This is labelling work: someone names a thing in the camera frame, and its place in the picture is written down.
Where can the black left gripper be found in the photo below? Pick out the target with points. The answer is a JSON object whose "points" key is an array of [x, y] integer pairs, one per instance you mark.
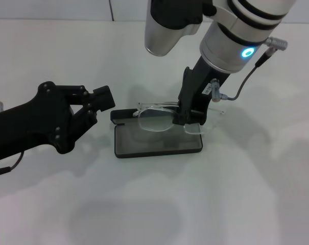
{"points": [[42, 122]]}

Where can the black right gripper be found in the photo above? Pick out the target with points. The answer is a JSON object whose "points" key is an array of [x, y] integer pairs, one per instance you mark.
{"points": [[195, 89]]}

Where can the clear frame glasses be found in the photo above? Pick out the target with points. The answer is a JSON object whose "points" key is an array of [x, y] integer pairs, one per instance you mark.
{"points": [[154, 104]]}

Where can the black glasses case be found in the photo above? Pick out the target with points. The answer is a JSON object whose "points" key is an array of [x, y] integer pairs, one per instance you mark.
{"points": [[156, 151]]}

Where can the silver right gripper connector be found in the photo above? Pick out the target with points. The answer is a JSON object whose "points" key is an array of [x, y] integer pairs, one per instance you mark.
{"points": [[216, 89]]}

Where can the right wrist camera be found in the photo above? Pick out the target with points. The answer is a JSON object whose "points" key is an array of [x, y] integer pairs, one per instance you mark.
{"points": [[167, 25]]}

